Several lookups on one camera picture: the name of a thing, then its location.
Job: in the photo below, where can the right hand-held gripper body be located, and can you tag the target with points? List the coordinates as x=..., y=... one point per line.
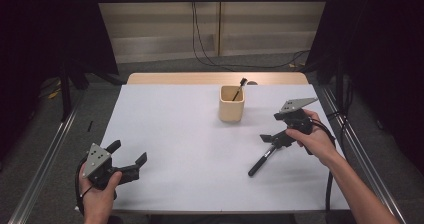
x=296, y=119

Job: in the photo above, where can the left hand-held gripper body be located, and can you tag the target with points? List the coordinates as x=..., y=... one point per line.
x=97, y=159

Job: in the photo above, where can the large black makeup brush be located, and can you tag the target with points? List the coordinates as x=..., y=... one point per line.
x=261, y=162

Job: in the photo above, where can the beige square cup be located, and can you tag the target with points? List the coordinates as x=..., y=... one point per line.
x=231, y=104

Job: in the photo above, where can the thin black eyebrow brush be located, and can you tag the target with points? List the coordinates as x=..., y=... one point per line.
x=240, y=88

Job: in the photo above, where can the person's right hand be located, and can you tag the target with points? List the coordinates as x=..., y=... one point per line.
x=316, y=140

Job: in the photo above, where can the person's left hand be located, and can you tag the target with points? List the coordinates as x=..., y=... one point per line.
x=98, y=200

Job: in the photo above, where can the small black floor object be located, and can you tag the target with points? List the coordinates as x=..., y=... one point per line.
x=90, y=126

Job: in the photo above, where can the white table sheet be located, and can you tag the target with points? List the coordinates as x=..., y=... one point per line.
x=186, y=170

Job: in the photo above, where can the dark round table grommet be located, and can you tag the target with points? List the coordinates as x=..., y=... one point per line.
x=252, y=83

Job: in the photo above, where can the wooden table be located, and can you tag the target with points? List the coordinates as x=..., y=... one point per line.
x=186, y=78

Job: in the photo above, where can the black curtain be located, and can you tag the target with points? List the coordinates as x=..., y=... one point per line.
x=383, y=50
x=40, y=34

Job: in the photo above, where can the metal floor rail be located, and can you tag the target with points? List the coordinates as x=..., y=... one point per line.
x=376, y=184
x=50, y=154

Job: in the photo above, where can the black stand post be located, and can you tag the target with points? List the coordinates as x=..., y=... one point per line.
x=339, y=87
x=65, y=94

